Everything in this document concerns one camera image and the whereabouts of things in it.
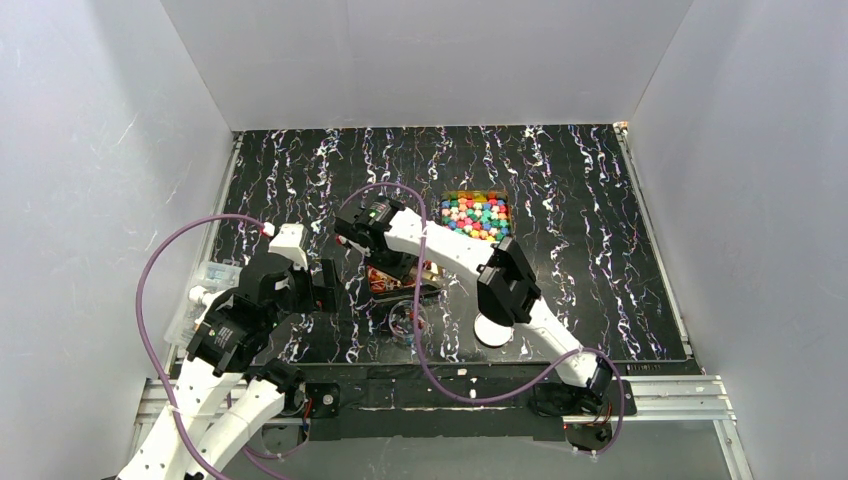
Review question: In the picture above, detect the tin tray of lollipops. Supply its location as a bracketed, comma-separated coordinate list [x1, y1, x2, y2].
[366, 261, 444, 304]

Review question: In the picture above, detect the clear plastic jar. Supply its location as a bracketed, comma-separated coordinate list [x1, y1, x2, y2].
[388, 300, 428, 346]

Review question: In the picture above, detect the white round jar lid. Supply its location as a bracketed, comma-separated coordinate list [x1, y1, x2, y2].
[473, 314, 514, 349]

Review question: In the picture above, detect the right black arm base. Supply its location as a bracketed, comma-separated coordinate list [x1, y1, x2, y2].
[528, 383, 621, 453]

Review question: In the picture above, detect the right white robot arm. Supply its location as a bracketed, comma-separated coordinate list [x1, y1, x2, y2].
[334, 196, 615, 411]

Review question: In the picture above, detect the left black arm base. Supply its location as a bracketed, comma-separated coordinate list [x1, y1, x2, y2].
[293, 382, 341, 419]

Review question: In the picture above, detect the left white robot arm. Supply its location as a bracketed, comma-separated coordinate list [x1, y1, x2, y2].
[117, 253, 342, 479]

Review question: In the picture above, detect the clear plastic box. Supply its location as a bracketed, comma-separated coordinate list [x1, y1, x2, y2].
[164, 260, 242, 348]

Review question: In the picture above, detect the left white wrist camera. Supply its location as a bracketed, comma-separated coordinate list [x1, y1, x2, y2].
[268, 224, 308, 271]

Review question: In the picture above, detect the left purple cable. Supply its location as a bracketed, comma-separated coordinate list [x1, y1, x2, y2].
[135, 213, 313, 480]

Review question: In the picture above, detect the purple cable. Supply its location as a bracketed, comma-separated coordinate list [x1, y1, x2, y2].
[339, 181, 627, 458]
[135, 213, 313, 480]

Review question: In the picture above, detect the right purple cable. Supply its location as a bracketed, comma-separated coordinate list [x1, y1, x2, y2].
[339, 181, 627, 458]

